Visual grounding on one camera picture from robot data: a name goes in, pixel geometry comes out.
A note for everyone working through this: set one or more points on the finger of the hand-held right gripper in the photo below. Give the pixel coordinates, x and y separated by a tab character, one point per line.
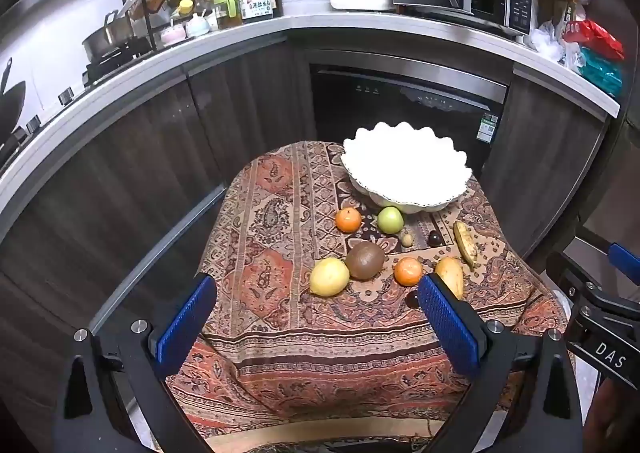
625	263
565	273

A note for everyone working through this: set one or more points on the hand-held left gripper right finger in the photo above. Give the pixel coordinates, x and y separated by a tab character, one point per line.
447	328

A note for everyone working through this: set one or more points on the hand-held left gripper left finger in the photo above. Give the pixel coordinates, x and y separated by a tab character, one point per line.
187	320

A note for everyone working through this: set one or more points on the small dark plum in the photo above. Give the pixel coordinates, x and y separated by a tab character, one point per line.
412	299
434	238

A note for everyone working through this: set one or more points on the yellow potato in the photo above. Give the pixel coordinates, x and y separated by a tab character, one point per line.
449	273

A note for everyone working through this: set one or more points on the orange tangerine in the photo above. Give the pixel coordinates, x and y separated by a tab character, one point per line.
348	220
408	271

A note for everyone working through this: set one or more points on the spotted yellow banana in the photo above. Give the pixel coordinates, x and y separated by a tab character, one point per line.
465	244

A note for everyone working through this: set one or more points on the small tan longan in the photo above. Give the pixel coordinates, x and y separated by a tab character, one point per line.
407	240

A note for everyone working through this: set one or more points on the brown kiwi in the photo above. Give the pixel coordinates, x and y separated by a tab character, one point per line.
365	260

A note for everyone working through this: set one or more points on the green apple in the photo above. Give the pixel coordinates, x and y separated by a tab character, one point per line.
390	220

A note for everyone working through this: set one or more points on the round yellow pear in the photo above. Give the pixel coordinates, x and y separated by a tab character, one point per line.
329	277

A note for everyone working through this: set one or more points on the white scalloped bowl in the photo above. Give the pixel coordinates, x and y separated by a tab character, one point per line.
405	168

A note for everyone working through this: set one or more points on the person's right hand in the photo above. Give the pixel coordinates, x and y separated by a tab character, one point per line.
612	413

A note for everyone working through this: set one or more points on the dark wood cabinet door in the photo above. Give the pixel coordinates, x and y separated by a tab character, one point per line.
545	158
250	103
100	173

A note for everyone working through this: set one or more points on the patterned paisley tablecloth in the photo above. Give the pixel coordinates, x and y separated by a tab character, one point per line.
280	233

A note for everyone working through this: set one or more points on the green white energy sticker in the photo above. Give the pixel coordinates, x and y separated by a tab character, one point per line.
487	128

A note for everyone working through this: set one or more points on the teal snack packet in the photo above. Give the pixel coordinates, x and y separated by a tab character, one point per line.
600	70

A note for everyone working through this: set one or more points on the black built-in dishwasher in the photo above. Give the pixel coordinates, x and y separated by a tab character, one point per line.
400	108

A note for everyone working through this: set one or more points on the red snack packet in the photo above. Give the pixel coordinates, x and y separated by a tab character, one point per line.
595	38

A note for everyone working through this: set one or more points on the white plastic bag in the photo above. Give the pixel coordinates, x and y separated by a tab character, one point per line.
547	40

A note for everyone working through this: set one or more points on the dark upright packet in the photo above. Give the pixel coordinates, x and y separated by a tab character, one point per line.
568	18

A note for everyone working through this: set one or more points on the black gas stove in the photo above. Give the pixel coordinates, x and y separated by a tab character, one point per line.
120	63

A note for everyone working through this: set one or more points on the black wok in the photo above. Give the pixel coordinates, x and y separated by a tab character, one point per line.
12	103

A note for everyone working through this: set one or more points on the pink condiment jar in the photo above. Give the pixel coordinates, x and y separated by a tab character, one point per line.
172	34

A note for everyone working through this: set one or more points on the stainless steel pot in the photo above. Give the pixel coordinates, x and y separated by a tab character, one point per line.
107	38

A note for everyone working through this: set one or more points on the white condiment jar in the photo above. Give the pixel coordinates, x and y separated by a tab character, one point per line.
197	25

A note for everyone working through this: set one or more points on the yellow cap bottle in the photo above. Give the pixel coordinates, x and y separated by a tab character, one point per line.
185	8

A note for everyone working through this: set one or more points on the green oil jug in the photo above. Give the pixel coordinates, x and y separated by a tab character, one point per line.
227	8

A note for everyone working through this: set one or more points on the white ladle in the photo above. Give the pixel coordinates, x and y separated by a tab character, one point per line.
127	5

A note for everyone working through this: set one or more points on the grey kitchen countertop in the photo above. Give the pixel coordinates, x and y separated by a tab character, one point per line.
320	22

